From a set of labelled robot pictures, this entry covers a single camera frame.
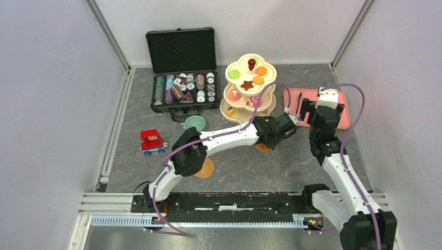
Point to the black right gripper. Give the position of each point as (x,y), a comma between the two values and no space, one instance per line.
(307,105)

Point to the black serving tongs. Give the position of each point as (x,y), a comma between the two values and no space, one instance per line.
(298,108)

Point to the plain round wooden coaster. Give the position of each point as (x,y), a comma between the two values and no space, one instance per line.
(262,148)

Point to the orange macaron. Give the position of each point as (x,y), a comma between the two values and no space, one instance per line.
(259,80)

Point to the orange flower cookie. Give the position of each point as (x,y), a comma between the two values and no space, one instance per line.
(261,71)

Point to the chocolate star cookie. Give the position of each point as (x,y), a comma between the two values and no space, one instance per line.
(246,85)

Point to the green macaron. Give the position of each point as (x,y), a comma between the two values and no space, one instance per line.
(256,60)
(234,74)

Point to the pink cupcake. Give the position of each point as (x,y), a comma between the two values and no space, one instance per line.
(234,95)

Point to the yellow roll cake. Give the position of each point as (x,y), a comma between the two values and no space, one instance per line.
(230,111)

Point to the patterned round wooden coaster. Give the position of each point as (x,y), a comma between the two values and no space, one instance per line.
(207,169)

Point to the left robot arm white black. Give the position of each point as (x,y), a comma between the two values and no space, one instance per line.
(193,147)

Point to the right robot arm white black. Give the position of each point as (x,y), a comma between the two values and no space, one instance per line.
(359,219)

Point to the cream three-tier serving stand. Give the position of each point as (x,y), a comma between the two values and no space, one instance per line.
(245,64)

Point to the green teacup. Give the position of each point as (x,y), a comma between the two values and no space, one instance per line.
(195,121)

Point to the triangular all-in button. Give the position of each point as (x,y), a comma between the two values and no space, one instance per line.
(187,98)

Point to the black poker chip case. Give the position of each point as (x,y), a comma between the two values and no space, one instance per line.
(189,51)

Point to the red toy brick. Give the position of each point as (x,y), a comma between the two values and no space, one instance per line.
(150,139)

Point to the small toy car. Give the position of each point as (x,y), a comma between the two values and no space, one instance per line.
(147,151)

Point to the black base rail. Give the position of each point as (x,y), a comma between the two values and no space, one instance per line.
(230,207)

